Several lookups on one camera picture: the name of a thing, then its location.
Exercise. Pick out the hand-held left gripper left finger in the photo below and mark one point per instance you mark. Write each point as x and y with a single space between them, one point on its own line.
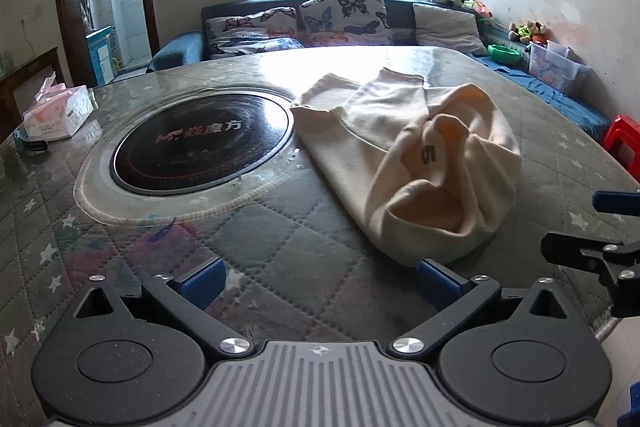
202 283

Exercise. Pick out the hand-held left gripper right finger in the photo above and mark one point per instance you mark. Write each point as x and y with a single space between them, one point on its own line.
437 284

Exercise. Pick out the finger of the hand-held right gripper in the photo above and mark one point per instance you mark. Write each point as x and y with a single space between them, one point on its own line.
575 247
617 202

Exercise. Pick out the cream fleece garment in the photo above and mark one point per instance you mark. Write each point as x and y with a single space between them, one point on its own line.
350 132

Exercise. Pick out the red plastic stool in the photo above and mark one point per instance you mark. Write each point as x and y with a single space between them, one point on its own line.
622 142

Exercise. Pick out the blue sofa cover cloth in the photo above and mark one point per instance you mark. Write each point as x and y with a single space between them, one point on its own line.
565 107

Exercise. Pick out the round black induction cooktop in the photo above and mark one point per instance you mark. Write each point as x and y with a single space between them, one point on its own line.
200 142

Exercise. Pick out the clear plastic storage box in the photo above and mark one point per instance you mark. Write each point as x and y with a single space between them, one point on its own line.
555 69

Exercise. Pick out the green plastic bowl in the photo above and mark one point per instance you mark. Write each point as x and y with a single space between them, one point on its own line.
505 53

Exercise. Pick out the group of small plush toys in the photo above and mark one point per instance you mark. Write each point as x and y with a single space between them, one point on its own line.
527 32

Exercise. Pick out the small black device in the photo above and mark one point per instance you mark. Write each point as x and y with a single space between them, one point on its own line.
32 141

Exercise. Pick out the pink tissue pack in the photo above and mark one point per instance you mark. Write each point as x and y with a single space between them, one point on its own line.
55 114

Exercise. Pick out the blue sofa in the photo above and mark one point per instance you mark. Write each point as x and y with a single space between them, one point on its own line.
182 49

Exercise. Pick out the green and orange toy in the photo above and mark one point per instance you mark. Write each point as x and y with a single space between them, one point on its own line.
477 8

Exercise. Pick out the grey cushion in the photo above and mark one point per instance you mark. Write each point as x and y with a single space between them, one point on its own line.
447 29

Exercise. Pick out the blue cabinet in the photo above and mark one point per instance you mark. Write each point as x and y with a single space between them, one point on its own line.
100 57

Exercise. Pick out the dark wooden cabinet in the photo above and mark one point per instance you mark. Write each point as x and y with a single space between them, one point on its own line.
30 77

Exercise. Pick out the large butterfly print pillow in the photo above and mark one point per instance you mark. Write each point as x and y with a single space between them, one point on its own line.
345 14

